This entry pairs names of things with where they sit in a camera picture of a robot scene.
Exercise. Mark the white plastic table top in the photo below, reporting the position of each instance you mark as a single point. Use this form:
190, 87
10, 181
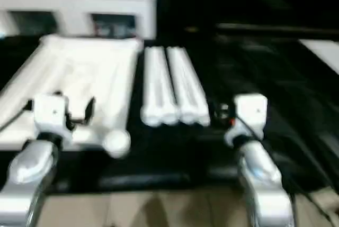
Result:
79, 65

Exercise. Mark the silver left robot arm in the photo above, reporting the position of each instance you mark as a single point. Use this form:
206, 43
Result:
29, 163

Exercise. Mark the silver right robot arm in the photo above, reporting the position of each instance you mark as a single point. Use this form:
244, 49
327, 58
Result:
265, 179

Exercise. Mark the black plastic mat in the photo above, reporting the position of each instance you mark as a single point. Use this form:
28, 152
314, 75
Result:
265, 79

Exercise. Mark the white flat board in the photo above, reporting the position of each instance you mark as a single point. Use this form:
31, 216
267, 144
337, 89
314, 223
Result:
317, 52

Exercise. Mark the dark metal rail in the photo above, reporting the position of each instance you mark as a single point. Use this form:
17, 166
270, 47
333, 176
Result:
265, 27

